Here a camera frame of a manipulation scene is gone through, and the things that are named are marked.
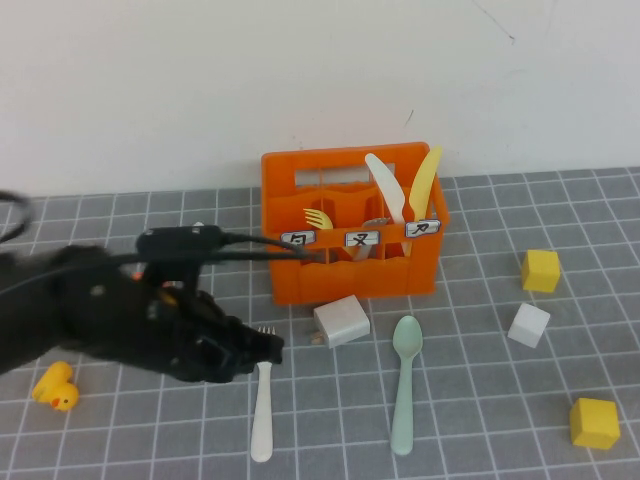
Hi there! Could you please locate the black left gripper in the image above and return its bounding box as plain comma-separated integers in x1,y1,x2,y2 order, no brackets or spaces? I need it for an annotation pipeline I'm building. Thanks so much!
137,279,285,384

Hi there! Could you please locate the white plastic fork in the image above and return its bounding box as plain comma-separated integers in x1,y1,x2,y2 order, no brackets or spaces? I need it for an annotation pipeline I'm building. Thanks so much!
250,325,278,463

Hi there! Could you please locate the mint green plastic spoon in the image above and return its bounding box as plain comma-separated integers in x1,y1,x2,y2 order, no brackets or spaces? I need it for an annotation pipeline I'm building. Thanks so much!
389,314,424,456

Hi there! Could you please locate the orange plastic cutlery holder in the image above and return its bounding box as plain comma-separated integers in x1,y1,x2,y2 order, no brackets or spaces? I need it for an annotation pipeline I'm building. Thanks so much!
260,142,451,306

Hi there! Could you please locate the white plug charger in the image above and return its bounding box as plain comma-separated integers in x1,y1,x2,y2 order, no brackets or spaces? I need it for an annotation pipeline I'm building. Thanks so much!
309,294,372,349

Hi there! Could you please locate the white label printed 勺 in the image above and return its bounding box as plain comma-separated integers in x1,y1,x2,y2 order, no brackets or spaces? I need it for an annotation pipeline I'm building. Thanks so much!
280,230,317,250

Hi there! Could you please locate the yellow plastic fork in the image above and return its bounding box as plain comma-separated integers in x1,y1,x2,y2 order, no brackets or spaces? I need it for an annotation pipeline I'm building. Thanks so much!
302,207,335,231

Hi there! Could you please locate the white label printed 叉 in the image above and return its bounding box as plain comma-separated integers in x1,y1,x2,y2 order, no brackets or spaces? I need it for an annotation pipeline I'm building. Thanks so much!
344,230,381,248

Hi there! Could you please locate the yellow rubber duck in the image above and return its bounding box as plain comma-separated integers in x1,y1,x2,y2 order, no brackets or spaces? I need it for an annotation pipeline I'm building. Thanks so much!
31,360,81,412

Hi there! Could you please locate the grey plastic fork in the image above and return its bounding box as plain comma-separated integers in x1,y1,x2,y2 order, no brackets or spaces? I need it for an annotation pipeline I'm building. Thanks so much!
349,215,391,262

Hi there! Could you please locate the white label printed 刀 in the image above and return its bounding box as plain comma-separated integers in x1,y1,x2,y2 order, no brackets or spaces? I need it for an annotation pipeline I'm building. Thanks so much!
403,219,441,239

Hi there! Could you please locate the white plastic knife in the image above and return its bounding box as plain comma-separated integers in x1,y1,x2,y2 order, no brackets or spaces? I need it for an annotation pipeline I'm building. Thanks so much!
363,152,407,226

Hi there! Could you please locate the yellow plastic knife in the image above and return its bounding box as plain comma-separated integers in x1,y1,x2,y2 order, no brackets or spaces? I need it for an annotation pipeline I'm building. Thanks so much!
399,145,444,259

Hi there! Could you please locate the white foam cube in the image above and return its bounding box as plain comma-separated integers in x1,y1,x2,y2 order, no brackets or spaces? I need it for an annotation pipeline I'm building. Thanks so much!
506,302,551,349

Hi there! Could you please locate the yellow foam cube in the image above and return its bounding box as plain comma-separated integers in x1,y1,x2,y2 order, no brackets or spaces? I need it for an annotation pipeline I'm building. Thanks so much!
569,397,622,451
520,249,560,293

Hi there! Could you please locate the black left wrist camera cable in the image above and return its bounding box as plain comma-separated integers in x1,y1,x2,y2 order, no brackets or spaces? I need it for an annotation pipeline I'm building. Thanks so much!
0,191,324,296

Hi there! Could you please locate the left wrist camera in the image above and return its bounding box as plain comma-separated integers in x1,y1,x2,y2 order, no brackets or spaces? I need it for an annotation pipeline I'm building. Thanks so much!
135,225,225,262

